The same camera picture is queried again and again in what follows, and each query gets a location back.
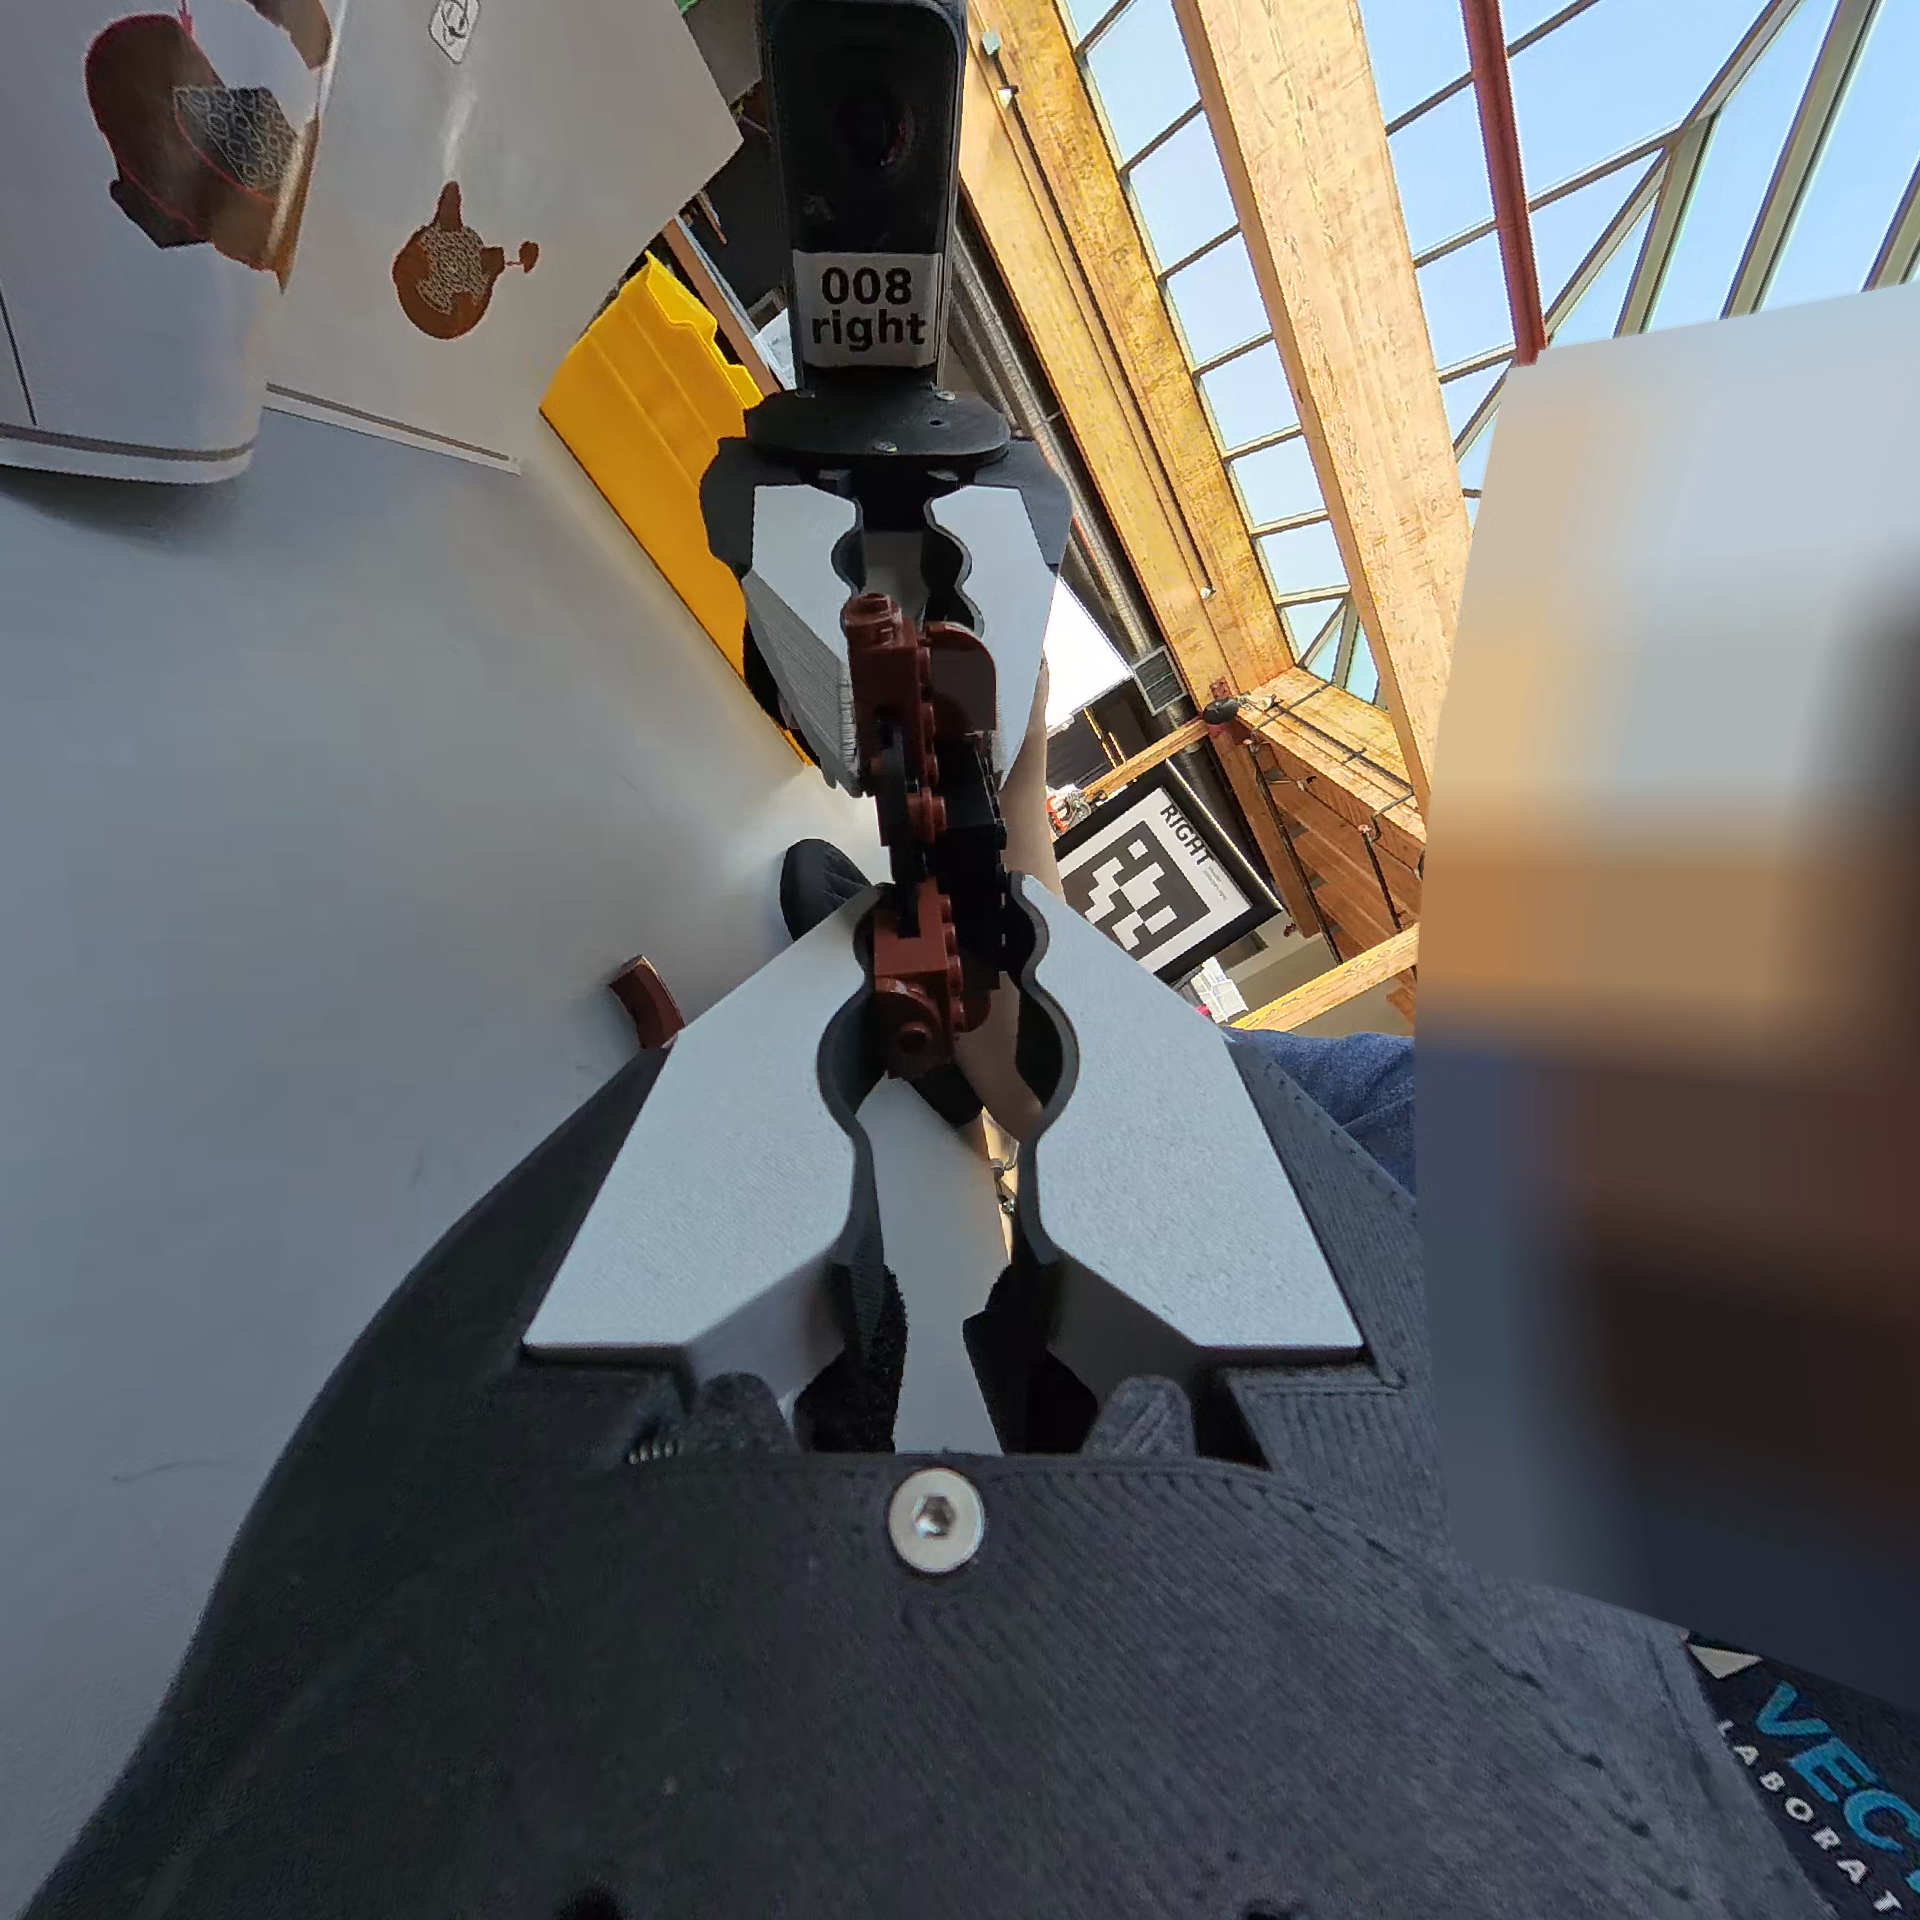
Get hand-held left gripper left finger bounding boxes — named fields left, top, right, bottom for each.
left=523, top=881, right=911, bottom=1429

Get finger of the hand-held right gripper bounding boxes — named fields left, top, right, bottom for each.
left=926, top=479, right=1070, bottom=786
left=743, top=482, right=876, bottom=799

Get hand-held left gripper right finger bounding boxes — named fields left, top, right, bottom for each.
left=967, top=874, right=1370, bottom=1403

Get brown and black brick model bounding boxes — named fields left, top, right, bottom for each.
left=840, top=587, right=1012, bottom=1085

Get grey desk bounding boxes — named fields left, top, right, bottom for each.
left=0, top=401, right=1010, bottom=1920

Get person's right hand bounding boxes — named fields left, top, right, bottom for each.
left=952, top=659, right=1070, bottom=1149

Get white board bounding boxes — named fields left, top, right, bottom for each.
left=1040, top=576, right=1136, bottom=731

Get person's blue jeans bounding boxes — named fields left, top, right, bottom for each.
left=1231, top=1025, right=1423, bottom=1202

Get small brown curved brick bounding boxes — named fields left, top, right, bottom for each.
left=607, top=953, right=691, bottom=1051

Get yellow plastic bin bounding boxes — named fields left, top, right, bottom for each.
left=541, top=251, right=823, bottom=769

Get black and white marker sign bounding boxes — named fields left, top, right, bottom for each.
left=1052, top=779, right=1286, bottom=988

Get white building instruction booklet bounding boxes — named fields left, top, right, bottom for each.
left=0, top=0, right=748, bottom=485

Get wooden railing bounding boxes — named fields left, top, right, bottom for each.
left=1196, top=665, right=1430, bottom=1029

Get large wooden roof beam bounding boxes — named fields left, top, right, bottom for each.
left=1171, top=0, right=1482, bottom=799

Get red metal pipe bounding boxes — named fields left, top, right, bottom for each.
left=1461, top=0, right=1551, bottom=365

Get glass skylight window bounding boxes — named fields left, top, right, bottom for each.
left=1050, top=0, right=1920, bottom=710

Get person's dark shirt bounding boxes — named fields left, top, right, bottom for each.
left=1500, top=1574, right=1920, bottom=1920

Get wooden wall frame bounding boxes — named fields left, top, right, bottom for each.
left=960, top=0, right=1303, bottom=710

